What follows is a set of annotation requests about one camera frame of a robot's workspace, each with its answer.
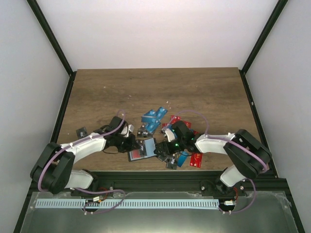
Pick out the black leather card holder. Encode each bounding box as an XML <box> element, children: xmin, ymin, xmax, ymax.
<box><xmin>128</xmin><ymin>138</ymin><xmax>156</xmax><ymax>162</ymax></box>

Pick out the black front frame rail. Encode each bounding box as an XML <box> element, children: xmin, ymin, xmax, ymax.
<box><xmin>31</xmin><ymin>169</ymin><xmax>287</xmax><ymax>195</ymax></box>

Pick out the light blue slotted cable duct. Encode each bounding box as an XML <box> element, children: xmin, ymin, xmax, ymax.
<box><xmin>35</xmin><ymin>199</ymin><xmax>219</xmax><ymax>210</ymax></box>

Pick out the red VIP card front right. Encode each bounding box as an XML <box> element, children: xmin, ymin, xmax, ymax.
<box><xmin>190</xmin><ymin>153</ymin><xmax>203</xmax><ymax>168</ymax></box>

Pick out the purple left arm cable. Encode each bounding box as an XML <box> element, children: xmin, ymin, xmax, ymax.
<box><xmin>37</xmin><ymin>109</ymin><xmax>127</xmax><ymax>214</ymax></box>

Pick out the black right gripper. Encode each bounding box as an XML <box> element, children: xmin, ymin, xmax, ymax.
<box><xmin>154</xmin><ymin>138</ymin><xmax>186</xmax><ymax>156</ymax></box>

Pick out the black aluminium frame post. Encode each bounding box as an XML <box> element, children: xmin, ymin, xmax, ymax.
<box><xmin>242</xmin><ymin>0</ymin><xmax>289</xmax><ymax>73</ymax></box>

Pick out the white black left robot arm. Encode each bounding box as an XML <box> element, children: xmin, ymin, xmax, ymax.
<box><xmin>30</xmin><ymin>116</ymin><xmax>139</xmax><ymax>196</ymax></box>

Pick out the black left frame post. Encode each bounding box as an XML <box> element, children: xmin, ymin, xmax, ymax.
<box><xmin>26</xmin><ymin>0</ymin><xmax>74</xmax><ymax>76</ymax></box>

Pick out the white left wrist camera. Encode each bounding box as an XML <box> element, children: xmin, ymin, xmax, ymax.
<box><xmin>121</xmin><ymin>124</ymin><xmax>134</xmax><ymax>137</ymax></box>

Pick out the black card near blue pile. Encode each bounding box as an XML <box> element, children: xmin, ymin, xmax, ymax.
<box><xmin>137</xmin><ymin>129</ymin><xmax>152</xmax><ymax>138</ymax></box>

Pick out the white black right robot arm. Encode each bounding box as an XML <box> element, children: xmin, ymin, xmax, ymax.
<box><xmin>154</xmin><ymin>121</ymin><xmax>272</xmax><ymax>196</ymax></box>

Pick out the lone black VIP card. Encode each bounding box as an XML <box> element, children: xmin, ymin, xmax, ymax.
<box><xmin>76</xmin><ymin>127</ymin><xmax>88</xmax><ymax>139</ymax></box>

